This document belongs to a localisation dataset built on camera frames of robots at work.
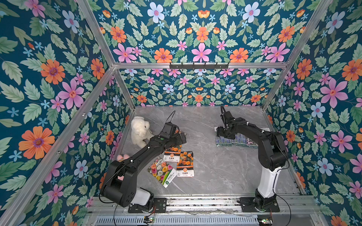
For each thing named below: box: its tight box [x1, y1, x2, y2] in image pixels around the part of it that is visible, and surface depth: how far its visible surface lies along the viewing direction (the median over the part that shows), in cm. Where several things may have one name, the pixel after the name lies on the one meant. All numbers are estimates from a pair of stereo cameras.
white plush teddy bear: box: [130, 116, 154, 148], surface depth 86 cm
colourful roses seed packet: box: [147, 156, 177, 189], surface depth 88 cm
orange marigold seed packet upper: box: [163, 145, 183, 163], surface depth 95 cm
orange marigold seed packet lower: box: [176, 150, 195, 178], surface depth 90 cm
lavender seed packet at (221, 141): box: [215, 136, 233, 147], surface depth 100 cm
